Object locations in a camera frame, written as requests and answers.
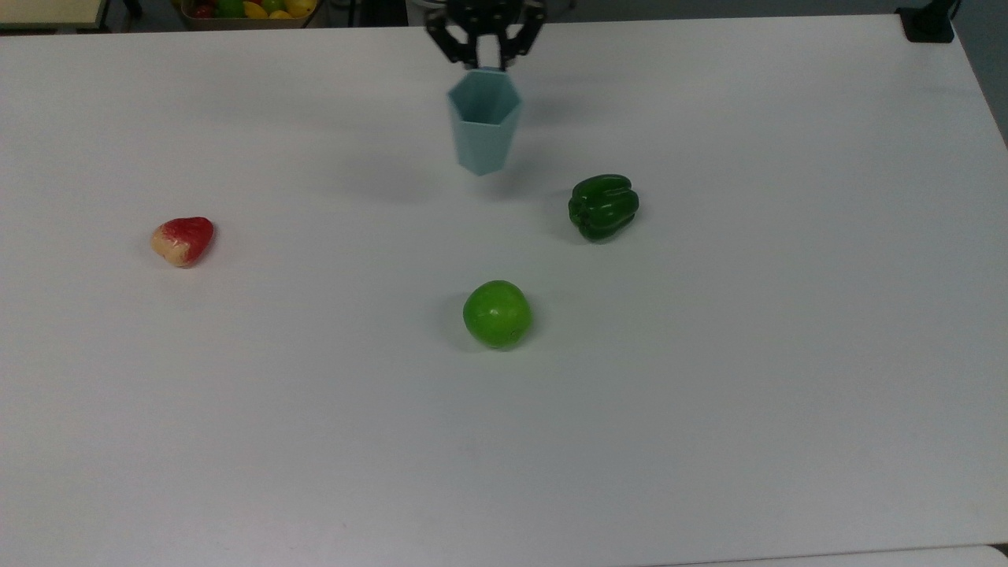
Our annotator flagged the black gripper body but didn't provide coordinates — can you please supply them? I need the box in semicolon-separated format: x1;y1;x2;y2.
429;0;546;37

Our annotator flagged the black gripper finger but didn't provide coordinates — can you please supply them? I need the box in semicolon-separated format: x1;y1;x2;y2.
501;16;547;70
426;17;479;69

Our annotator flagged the black camera stand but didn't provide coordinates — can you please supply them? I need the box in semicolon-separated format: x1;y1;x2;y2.
896;0;960;43

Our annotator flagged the white table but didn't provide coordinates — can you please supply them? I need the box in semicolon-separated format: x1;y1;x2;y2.
669;544;1008;567

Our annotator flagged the light blue hexagonal mug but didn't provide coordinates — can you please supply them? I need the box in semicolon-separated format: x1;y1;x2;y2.
447;35;524;176

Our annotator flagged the fruit basket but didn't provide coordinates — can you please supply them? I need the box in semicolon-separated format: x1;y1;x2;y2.
180;0;320;31

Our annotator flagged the wooden table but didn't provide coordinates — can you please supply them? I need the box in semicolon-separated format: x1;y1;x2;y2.
0;0;110;33

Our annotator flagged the green apple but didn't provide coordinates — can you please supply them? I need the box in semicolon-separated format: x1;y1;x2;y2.
462;280;533;350

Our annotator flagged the green bell pepper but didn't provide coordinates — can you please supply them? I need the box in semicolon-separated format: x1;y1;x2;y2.
568;174;640;243

